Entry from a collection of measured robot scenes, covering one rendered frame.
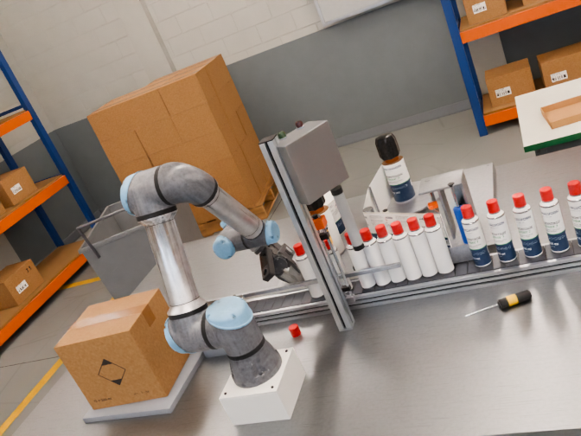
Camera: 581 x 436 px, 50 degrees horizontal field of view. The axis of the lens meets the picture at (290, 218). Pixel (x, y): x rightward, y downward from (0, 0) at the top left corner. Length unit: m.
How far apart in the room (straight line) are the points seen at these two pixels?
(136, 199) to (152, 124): 3.77
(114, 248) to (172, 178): 2.58
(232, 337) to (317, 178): 0.51
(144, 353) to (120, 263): 2.27
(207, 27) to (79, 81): 1.73
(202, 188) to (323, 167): 0.36
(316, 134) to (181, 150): 3.76
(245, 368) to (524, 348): 0.74
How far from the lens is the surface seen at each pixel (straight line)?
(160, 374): 2.11
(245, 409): 1.82
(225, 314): 1.71
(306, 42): 6.42
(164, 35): 6.93
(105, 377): 2.18
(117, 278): 4.34
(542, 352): 1.72
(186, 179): 1.69
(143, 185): 1.73
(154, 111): 5.46
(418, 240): 1.97
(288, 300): 2.22
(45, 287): 6.15
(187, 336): 1.79
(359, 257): 2.03
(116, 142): 5.70
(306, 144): 1.77
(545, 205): 1.91
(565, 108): 3.31
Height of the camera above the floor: 1.92
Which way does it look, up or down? 21 degrees down
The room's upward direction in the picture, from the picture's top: 23 degrees counter-clockwise
